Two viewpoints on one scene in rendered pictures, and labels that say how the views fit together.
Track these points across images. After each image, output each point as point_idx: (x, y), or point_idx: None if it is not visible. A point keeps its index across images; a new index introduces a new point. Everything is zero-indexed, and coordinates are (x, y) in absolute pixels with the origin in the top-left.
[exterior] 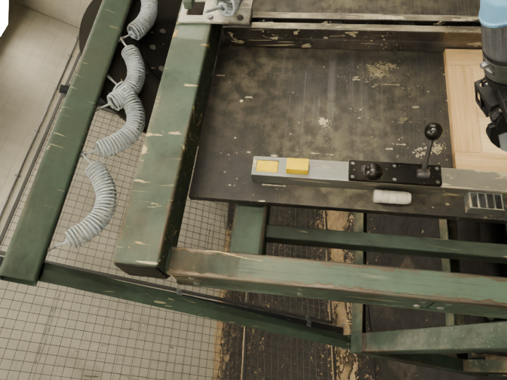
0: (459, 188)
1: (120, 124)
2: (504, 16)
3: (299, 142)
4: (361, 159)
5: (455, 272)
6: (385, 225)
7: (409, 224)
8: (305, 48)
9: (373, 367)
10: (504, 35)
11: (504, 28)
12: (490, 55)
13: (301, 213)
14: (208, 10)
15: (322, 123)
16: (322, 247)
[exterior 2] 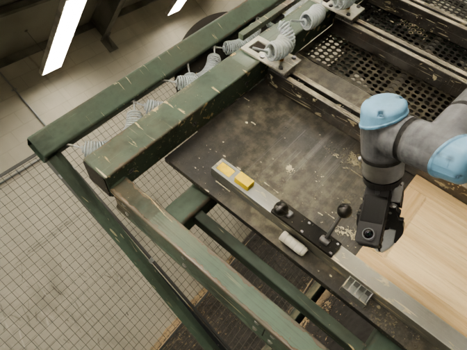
0: (343, 267)
1: None
2: (365, 121)
3: (262, 170)
4: (294, 207)
5: None
6: (347, 326)
7: (365, 336)
8: (317, 116)
9: None
10: (365, 137)
11: (364, 131)
12: (361, 151)
13: (292, 276)
14: (255, 48)
15: (288, 169)
16: (289, 312)
